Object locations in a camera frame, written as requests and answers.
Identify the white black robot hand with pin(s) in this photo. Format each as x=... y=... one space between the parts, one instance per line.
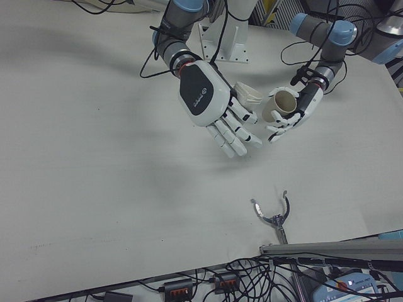
x=310 y=100
x=201 y=94

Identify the beige cup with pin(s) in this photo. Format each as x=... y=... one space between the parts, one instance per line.
x=285 y=102

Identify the white paper cup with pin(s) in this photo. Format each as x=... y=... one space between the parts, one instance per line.
x=248 y=92

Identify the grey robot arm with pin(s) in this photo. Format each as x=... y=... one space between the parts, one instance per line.
x=176 y=19
x=315 y=26

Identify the dark grey box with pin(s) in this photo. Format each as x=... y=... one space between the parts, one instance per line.
x=318 y=4

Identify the silver reacher grabber tool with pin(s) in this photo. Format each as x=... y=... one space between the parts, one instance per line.
x=277 y=218

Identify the light blue plastic bin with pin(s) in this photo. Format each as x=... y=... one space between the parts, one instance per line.
x=392 y=236

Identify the black orange USB hub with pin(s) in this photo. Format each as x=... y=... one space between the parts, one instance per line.
x=178 y=287
x=225 y=281

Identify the grey-blue teach pendant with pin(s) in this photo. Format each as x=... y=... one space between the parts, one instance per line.
x=362 y=286

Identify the black power adapter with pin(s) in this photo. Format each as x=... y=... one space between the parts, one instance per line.
x=118 y=296

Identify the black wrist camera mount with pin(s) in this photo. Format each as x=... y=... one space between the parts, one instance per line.
x=299 y=77

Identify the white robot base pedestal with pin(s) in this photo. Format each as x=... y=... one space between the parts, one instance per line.
x=236 y=37

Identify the yellow black striped post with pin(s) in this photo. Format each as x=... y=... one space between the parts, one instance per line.
x=270 y=12

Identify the aluminium profile post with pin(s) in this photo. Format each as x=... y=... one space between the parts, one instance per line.
x=330 y=251

